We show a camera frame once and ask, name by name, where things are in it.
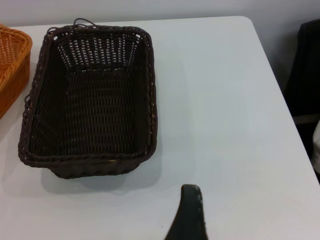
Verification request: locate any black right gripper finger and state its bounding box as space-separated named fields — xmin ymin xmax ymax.
xmin=161 ymin=184 xmax=205 ymax=240

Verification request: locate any dark brown woven basket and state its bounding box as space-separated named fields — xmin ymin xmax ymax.
xmin=17 ymin=17 xmax=159 ymax=180

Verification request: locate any orange woven basket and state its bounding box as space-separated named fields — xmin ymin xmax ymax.
xmin=0 ymin=23 xmax=34 ymax=120

